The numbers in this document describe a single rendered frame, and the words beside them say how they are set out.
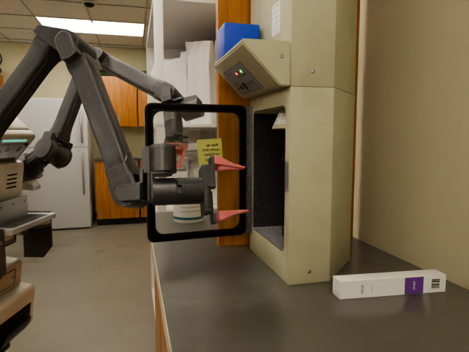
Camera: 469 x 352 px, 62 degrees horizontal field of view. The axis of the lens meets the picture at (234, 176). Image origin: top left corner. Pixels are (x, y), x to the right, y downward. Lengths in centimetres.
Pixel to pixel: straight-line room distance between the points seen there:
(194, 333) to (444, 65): 89
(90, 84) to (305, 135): 50
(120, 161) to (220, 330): 39
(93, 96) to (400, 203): 92
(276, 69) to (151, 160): 34
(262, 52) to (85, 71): 40
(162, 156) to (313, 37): 44
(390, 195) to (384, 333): 61
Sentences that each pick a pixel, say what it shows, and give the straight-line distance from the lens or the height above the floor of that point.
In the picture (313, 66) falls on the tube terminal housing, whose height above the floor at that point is 146.
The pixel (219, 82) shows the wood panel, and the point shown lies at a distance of 126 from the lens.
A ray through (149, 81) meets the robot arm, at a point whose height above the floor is 148.
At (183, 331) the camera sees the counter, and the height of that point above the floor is 94.
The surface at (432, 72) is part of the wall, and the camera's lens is 121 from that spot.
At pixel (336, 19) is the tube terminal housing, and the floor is 157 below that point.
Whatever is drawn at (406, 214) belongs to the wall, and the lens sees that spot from 128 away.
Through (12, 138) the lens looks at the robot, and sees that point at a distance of 133.
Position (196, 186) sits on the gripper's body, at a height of 119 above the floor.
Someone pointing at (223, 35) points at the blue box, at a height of 157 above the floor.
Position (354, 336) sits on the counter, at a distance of 79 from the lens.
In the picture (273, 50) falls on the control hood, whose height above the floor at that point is 149.
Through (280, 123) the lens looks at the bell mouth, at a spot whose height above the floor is 133.
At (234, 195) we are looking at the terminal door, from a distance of 120.
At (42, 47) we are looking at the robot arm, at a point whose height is 150.
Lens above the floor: 130
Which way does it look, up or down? 6 degrees down
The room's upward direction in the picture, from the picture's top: straight up
